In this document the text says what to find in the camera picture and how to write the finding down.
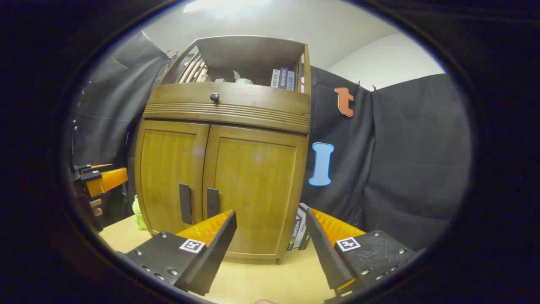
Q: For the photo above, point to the green frog plush toy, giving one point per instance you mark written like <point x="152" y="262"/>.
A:
<point x="138" y="215"/>

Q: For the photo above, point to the wooden double-door shoe cabinet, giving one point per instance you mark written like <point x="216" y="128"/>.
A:
<point x="249" y="55"/>

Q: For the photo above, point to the wooden drawer with black knob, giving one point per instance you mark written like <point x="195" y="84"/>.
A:
<point x="253" y="105"/>

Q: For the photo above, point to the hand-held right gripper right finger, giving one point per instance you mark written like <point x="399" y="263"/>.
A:
<point x="327" y="253"/>

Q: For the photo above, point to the blue white standing book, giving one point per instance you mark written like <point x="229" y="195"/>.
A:
<point x="294" y="232"/>

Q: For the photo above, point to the dark grey standing book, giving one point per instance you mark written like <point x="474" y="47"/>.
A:
<point x="307" y="236"/>

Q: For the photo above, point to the wooden shoe cabinet door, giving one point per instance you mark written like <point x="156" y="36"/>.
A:
<point x="253" y="181"/>
<point x="168" y="169"/>

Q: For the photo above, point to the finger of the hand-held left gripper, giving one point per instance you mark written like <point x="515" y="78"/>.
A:
<point x="109" y="179"/>
<point x="99" y="166"/>

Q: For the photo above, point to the pale grey shelf book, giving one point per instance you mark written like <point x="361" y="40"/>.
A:
<point x="275" y="78"/>

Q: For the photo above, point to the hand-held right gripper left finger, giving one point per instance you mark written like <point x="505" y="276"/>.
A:
<point x="219" y="249"/>

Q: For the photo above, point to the dark blue shelf book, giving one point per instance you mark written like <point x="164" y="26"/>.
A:
<point x="283" y="78"/>

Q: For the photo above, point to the pale green ornament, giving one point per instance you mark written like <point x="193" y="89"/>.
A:
<point x="242" y="79"/>

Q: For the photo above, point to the pale grey standing book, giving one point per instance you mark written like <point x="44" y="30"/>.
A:
<point x="300" y="230"/>

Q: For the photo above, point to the black backdrop cloth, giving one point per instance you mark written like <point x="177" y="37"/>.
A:
<point x="400" y="169"/>

